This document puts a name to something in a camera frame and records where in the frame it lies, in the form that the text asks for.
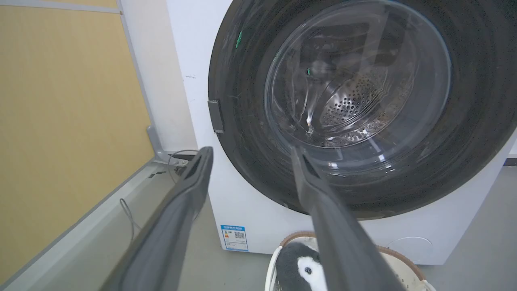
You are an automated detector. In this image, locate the blue energy label sticker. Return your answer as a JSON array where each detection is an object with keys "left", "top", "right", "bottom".
[{"left": 221, "top": 225, "right": 249, "bottom": 252}]

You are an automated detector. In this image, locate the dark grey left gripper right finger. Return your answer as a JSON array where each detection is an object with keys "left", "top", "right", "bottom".
[{"left": 290, "top": 146, "right": 406, "bottom": 291}]

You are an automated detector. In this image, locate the yellow partition panel grey frame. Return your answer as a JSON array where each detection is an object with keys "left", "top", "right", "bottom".
[{"left": 0, "top": 0, "right": 190, "bottom": 291}]

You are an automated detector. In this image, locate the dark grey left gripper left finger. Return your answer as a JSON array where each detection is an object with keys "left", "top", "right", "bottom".
[{"left": 99, "top": 146, "right": 214, "bottom": 291}]

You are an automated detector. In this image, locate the white front-load washing machine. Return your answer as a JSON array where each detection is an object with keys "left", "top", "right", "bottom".
[{"left": 166, "top": 0, "right": 517, "bottom": 266}]

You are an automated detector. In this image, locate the black round washing machine door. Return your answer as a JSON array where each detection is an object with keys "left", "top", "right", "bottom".
[{"left": 208, "top": 0, "right": 517, "bottom": 221}]

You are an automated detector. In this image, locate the thin grey power cable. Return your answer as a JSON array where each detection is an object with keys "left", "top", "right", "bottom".
[{"left": 119, "top": 150, "right": 201, "bottom": 243}]

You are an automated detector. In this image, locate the grey white penguin plush toy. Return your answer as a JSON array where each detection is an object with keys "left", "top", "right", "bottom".
[{"left": 274, "top": 241, "right": 328, "bottom": 291}]

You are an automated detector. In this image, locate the white laundry basket brown rim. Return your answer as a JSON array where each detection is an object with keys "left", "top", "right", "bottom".
[{"left": 265, "top": 231, "right": 437, "bottom": 291}]

